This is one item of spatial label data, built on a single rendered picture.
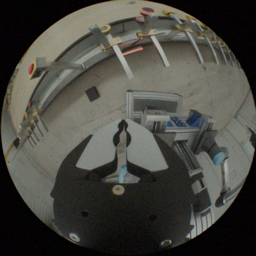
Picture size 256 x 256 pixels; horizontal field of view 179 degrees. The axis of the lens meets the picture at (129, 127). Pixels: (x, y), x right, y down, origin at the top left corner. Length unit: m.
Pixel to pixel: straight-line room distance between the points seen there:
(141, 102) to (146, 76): 0.45
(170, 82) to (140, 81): 0.50
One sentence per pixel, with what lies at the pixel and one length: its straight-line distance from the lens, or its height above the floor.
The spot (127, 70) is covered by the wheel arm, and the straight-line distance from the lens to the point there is 0.57.
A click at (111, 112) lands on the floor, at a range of 1.56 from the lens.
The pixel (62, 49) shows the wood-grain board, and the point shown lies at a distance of 0.76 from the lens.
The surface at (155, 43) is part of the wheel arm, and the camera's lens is 0.64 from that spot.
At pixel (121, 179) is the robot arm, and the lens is 0.41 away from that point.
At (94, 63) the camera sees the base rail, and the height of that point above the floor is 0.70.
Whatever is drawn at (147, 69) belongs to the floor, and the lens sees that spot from 1.46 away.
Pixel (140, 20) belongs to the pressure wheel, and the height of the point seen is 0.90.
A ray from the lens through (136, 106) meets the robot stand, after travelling 1.28.
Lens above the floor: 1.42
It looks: 59 degrees down
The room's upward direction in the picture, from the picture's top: 178 degrees clockwise
